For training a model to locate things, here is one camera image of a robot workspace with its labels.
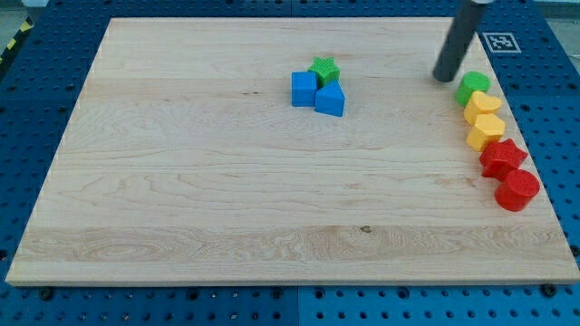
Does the grey cylindrical robot arm rod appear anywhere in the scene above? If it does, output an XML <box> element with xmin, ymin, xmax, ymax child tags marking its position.
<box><xmin>432</xmin><ymin>0</ymin><xmax>493</xmax><ymax>82</ymax></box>

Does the blue cube block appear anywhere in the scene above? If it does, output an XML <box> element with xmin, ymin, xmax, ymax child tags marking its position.
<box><xmin>291</xmin><ymin>72</ymin><xmax>317</xmax><ymax>107</ymax></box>

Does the blue triangular prism block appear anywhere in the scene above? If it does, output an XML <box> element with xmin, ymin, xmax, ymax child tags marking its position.
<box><xmin>314</xmin><ymin>80</ymin><xmax>345</xmax><ymax>117</ymax></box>

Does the green star block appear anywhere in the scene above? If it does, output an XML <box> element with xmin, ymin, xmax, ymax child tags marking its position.
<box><xmin>308</xmin><ymin>57</ymin><xmax>341</xmax><ymax>89</ymax></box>

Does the light wooden board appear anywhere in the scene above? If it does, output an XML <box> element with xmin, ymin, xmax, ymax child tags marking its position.
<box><xmin>6</xmin><ymin>18</ymin><xmax>579</xmax><ymax>287</ymax></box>

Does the yellow heart block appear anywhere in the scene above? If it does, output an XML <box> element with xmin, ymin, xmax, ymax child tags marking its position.
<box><xmin>463</xmin><ymin>91</ymin><xmax>502</xmax><ymax>125</ymax></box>

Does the yellow pentagon block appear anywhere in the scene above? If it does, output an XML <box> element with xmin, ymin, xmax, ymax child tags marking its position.
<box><xmin>466</xmin><ymin>113</ymin><xmax>506</xmax><ymax>152</ymax></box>

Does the green cylinder block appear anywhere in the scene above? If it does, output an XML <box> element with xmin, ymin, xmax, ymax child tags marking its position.
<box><xmin>454</xmin><ymin>71</ymin><xmax>491</xmax><ymax>107</ymax></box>

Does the red star block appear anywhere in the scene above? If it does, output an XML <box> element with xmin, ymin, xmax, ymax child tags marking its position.
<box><xmin>479</xmin><ymin>139</ymin><xmax>528</xmax><ymax>181</ymax></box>

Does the red cylinder block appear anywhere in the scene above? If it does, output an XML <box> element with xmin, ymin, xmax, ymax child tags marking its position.
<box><xmin>494</xmin><ymin>169</ymin><xmax>540</xmax><ymax>212</ymax></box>

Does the white fiducial marker tag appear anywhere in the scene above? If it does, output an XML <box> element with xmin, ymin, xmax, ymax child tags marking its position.
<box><xmin>483</xmin><ymin>32</ymin><xmax>521</xmax><ymax>53</ymax></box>

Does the yellow black hazard tape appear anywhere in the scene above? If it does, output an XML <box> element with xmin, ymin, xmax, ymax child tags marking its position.
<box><xmin>1</xmin><ymin>17</ymin><xmax>34</xmax><ymax>65</ymax></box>

